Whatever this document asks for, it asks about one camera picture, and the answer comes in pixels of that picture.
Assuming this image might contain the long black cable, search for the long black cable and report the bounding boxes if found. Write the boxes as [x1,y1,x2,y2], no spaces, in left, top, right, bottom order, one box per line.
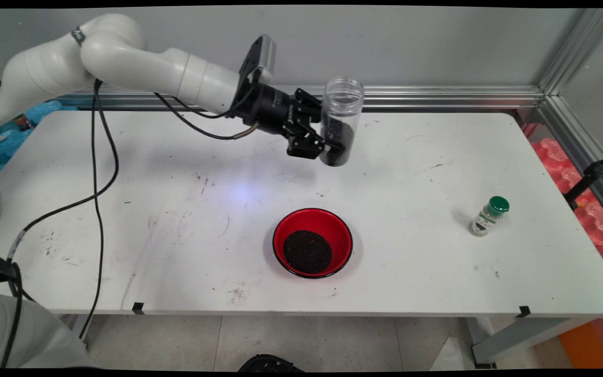
[79,79,104,341]

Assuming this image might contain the blue cloth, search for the blue cloth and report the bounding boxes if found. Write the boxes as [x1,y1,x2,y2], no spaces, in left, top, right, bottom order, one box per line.
[0,99,78,174]

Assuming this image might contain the red bowl with black rim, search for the red bowl with black rim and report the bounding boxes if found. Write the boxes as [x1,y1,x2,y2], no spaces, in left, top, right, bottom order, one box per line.
[272,208,354,279]

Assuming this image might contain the spice bottle with green cap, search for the spice bottle with green cap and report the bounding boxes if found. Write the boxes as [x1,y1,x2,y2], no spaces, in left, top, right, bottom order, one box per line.
[469,196,510,238]

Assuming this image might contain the orange box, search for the orange box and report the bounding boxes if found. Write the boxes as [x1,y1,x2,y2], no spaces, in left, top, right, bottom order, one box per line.
[558,316,603,369]

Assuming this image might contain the red bubble wrap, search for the red bubble wrap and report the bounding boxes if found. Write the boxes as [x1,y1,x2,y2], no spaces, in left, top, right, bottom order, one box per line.
[516,110,603,287]

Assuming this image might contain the grey table leg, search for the grey table leg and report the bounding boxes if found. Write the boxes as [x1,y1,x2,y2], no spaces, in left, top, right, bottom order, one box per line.
[468,314,598,370]
[69,314,97,350]

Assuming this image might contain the short aluminium frame rail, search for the short aluminium frame rail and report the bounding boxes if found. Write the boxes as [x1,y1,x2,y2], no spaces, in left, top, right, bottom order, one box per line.
[540,94,603,228]

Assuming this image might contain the black seeds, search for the black seeds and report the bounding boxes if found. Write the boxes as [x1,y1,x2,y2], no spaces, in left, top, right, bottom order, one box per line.
[321,113,355,167]
[283,229,333,275]

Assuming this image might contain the black cable with silver plug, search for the black cable with silver plug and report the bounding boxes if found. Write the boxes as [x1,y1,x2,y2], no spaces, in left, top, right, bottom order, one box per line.
[154,92,260,141]

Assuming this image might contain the long aluminium frame rail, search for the long aluminium frame rail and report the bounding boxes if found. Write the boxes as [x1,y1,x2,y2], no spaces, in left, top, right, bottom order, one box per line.
[50,85,545,112]

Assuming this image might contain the black chair base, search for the black chair base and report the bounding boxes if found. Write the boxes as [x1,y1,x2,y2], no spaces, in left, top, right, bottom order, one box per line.
[238,354,306,372]

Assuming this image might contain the upright aluminium frame post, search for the upright aluminium frame post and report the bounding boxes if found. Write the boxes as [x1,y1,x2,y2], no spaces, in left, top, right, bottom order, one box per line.
[537,8,603,97]

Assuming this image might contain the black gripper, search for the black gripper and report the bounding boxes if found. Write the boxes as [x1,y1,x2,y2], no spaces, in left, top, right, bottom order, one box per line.
[252,84,345,161]

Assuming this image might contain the tall clear plastic jar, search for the tall clear plastic jar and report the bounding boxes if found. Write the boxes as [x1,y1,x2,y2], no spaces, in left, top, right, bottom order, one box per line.
[320,76,365,168]

